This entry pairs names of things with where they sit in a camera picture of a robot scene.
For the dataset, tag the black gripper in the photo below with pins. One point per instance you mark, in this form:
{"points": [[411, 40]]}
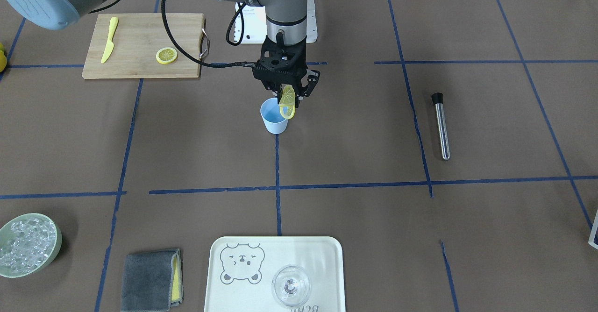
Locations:
{"points": [[312, 80]]}

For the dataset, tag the yellow lemon slice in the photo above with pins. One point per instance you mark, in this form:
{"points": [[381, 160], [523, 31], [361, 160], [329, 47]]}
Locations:
{"points": [[286, 104]]}

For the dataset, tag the steel muddler black tip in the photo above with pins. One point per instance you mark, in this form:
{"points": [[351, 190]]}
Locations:
{"points": [[437, 100]]}

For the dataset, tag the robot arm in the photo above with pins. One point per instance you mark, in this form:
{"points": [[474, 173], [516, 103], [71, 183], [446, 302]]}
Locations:
{"points": [[286, 19]]}

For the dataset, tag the light blue plastic cup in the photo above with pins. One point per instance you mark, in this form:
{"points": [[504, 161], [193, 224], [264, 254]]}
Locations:
{"points": [[274, 122]]}

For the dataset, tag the lemon slice on board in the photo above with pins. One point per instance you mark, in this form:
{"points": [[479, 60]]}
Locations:
{"points": [[166, 55]]}

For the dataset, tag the bamboo cutting board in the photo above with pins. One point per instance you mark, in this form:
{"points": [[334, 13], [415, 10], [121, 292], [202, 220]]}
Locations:
{"points": [[137, 39]]}

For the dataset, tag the cream bear tray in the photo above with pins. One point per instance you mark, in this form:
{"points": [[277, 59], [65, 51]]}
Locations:
{"points": [[275, 274]]}

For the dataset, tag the clear wine glass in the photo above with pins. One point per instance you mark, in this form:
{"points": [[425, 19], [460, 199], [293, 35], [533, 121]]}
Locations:
{"points": [[291, 286]]}

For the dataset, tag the yellow plastic knife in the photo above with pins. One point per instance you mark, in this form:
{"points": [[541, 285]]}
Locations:
{"points": [[109, 46]]}

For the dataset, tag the grey yellow folded cloth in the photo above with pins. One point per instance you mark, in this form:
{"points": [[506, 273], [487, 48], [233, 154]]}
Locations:
{"points": [[152, 281]]}

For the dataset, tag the green bowl of ice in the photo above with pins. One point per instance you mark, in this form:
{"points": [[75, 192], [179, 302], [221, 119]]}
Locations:
{"points": [[29, 243]]}

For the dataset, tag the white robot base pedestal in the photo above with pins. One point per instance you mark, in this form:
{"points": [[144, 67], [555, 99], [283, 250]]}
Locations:
{"points": [[256, 27]]}

